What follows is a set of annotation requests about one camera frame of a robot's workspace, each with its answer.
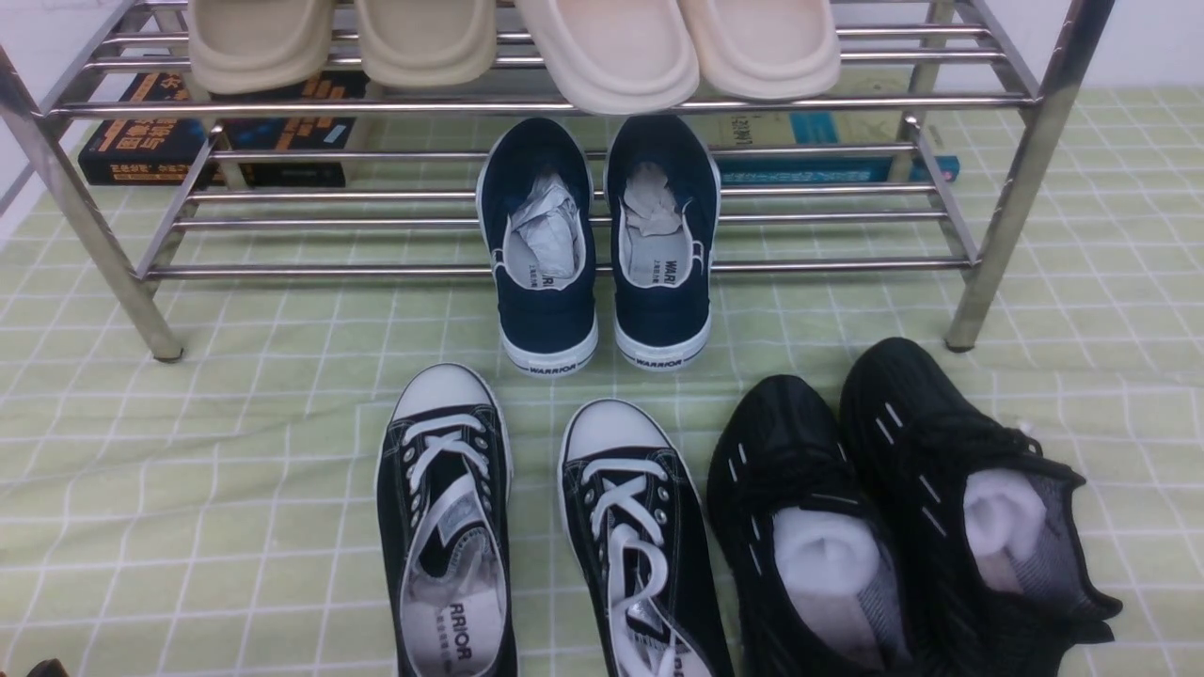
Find black mesh sneaker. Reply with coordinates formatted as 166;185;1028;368
706;373;921;676
839;339;1123;676

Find silver metal shoe rack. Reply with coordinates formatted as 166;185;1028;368
2;1;1114;364

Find navy slip-on shoe right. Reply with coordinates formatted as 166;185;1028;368
603;114;721;372

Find navy slip-on shoe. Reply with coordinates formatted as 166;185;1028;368
476;118;600;378
603;114;721;372

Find navy slip-on shoe left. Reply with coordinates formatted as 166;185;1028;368
476;118;600;378

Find black canvas sneaker right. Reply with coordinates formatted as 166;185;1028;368
557;399;734;676

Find black canvas sneaker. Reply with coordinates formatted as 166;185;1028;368
557;399;734;676
374;363;517;676

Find black canvas sneaker left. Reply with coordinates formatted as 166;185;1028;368
374;363;517;676

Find cream slipper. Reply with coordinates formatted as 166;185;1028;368
515;1;701;116
678;0;840;102

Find teal olive book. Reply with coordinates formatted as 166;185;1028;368
689;111;903;186

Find cream slipper far right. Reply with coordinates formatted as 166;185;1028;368
678;0;840;102

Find beige slipper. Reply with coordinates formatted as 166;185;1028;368
354;1;498;88
188;1;337;95

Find green checkered tablecloth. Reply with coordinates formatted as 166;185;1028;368
1;88;1202;676

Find beige slipper far left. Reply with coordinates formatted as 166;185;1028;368
188;1;337;95

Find black orange book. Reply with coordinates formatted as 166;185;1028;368
77;71;368;187

